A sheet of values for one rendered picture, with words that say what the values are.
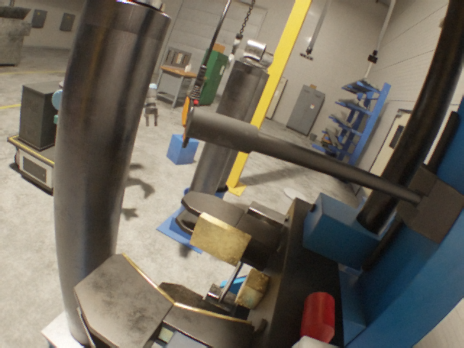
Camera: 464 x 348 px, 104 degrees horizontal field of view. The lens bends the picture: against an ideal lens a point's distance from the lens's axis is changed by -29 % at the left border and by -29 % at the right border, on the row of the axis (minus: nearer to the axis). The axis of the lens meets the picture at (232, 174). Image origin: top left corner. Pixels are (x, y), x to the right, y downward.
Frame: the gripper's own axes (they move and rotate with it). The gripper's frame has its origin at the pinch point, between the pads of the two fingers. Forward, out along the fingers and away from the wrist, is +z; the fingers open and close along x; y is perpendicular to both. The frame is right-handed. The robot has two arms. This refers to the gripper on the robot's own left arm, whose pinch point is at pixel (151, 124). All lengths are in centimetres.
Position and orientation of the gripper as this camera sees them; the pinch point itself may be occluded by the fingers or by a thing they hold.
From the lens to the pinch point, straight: 218.5
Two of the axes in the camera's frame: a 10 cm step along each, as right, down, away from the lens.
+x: 2.4, -1.8, 9.5
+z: 0.1, 9.8, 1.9
